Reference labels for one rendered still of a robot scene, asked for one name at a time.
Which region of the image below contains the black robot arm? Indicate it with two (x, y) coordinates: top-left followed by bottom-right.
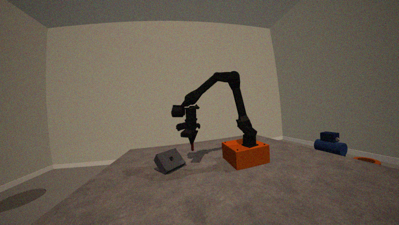
(171, 71), (259, 148)

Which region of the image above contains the grey sloped panel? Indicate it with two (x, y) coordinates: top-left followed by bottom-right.
(154, 148), (186, 175)

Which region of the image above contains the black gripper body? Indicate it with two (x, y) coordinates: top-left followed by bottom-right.
(180, 117), (200, 138)

